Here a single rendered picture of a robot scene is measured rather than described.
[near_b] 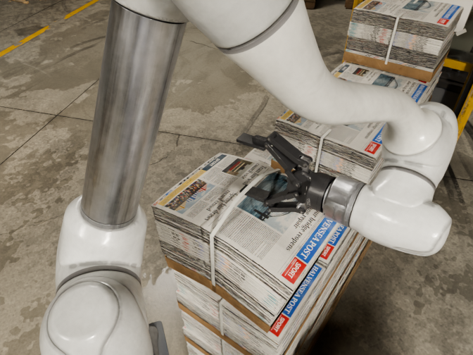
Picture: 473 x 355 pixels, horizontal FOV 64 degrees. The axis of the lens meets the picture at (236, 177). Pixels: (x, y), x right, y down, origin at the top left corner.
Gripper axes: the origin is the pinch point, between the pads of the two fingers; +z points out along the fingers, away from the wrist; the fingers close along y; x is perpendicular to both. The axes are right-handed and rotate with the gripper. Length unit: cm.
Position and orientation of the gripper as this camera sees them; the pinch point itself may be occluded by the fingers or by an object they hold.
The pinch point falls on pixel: (245, 164)
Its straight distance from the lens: 84.8
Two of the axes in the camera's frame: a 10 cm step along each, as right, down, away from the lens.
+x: 5.8, -5.3, 6.2
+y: 0.6, 7.9, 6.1
